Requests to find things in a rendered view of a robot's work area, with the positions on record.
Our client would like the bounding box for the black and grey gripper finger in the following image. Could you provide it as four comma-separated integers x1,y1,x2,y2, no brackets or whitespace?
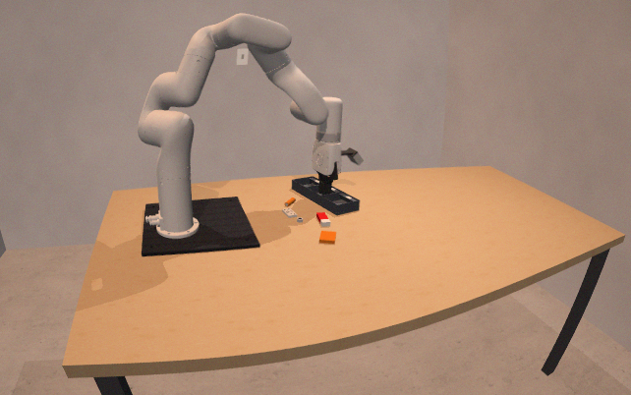
317,172,324,194
321,162,338,195

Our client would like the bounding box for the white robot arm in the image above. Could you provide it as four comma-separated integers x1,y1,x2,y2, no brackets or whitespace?
138,13,343,239

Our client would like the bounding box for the white domino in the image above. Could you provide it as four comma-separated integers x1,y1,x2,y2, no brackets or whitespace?
282,208,297,218

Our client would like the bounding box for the dark grey rack of bins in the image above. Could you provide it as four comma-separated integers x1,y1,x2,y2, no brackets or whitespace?
292,176,360,215

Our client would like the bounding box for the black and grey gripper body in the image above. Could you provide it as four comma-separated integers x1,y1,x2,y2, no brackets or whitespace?
312,140,341,176

